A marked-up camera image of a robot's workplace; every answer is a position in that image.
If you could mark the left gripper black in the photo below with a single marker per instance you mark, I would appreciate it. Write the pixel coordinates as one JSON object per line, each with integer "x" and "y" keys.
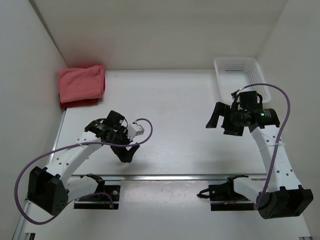
{"x": 124, "y": 155}

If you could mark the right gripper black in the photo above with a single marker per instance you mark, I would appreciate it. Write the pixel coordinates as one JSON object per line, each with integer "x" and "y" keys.
{"x": 225, "y": 116}

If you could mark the dark red t shirt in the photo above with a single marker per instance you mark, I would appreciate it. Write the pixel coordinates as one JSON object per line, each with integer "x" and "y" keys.
{"x": 79, "y": 103}

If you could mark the salmon pink t shirt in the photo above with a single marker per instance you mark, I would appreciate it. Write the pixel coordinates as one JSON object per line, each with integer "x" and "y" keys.
{"x": 77, "y": 84}

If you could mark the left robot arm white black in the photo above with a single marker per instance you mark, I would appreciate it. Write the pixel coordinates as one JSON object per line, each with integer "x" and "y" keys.
{"x": 51, "y": 188}

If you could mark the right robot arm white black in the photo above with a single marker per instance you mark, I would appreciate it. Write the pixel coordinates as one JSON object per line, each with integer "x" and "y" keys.
{"x": 282, "y": 194}

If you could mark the white plastic laundry basket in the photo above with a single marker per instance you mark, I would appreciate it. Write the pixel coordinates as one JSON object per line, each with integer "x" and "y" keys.
{"x": 233, "y": 73}

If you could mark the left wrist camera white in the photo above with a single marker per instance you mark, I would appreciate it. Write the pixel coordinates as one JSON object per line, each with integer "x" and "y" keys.
{"x": 135, "y": 130}

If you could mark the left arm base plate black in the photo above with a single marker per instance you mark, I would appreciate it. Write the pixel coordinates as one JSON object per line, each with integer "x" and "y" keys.
{"x": 105, "y": 197}

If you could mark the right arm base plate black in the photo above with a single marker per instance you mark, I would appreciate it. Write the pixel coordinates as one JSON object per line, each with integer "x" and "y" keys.
{"x": 224, "y": 198}

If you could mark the aluminium frame rail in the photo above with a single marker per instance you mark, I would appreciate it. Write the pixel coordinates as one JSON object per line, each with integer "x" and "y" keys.
{"x": 158, "y": 195}

